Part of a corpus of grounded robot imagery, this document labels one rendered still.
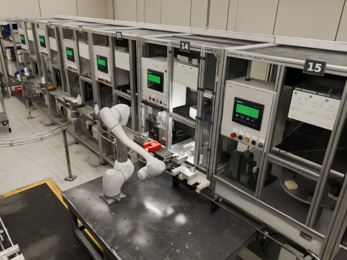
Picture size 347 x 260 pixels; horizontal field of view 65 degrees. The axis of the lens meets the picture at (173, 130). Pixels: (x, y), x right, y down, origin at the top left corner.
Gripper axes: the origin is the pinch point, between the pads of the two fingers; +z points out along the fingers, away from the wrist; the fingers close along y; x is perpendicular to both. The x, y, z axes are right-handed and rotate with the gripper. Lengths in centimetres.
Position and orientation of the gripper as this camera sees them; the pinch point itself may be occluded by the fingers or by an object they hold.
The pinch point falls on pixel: (175, 159)
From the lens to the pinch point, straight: 254.7
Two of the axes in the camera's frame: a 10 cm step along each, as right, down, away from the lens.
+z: 7.4, -2.8, 6.1
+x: -6.7, -3.2, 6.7
